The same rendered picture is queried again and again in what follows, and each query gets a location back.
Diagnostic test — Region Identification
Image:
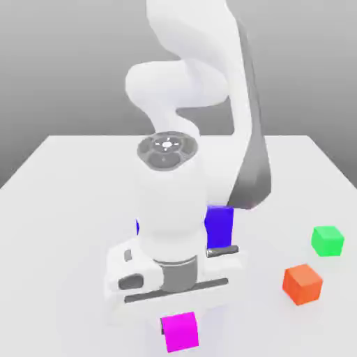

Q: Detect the small magenta cube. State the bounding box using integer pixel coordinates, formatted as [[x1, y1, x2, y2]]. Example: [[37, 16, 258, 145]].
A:
[[160, 311, 199, 354]]

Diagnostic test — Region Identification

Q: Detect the large blue box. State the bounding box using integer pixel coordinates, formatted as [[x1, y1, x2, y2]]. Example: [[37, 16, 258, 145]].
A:
[[135, 205, 235, 251]]

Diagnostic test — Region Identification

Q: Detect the small orange cube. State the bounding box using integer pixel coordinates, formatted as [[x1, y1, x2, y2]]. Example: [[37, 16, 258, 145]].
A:
[[282, 264, 324, 307]]

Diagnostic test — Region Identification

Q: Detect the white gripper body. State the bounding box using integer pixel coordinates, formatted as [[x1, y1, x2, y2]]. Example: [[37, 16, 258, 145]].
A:
[[105, 268, 244, 326]]

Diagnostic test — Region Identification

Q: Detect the small green cube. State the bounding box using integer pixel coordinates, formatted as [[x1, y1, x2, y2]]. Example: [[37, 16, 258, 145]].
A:
[[311, 225, 345, 257]]

